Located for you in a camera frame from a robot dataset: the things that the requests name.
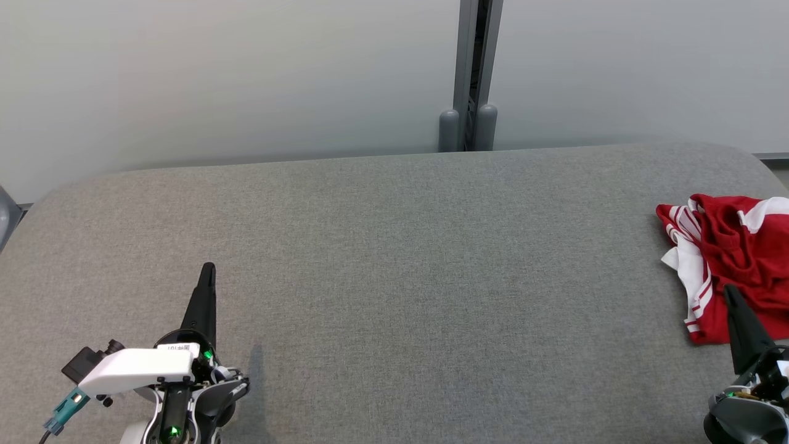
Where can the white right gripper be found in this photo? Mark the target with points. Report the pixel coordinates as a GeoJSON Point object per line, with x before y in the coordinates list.
{"type": "Point", "coordinates": [770, 376]}

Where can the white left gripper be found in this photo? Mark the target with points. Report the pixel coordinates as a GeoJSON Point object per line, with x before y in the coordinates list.
{"type": "Point", "coordinates": [142, 367]}

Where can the red Bulls jersey white sleeves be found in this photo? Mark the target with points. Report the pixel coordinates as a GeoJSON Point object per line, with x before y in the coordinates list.
{"type": "Point", "coordinates": [709, 320]}

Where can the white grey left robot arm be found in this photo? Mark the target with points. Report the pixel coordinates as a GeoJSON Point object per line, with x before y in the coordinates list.
{"type": "Point", "coordinates": [216, 401]}

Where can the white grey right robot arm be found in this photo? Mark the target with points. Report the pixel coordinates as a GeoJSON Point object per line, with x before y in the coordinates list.
{"type": "Point", "coordinates": [746, 422]}

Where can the grey metal frame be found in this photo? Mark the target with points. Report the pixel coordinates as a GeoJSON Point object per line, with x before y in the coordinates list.
{"type": "Point", "coordinates": [5, 216]}

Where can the grey partition post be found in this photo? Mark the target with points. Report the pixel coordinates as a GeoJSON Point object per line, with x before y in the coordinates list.
{"type": "Point", "coordinates": [449, 132]}

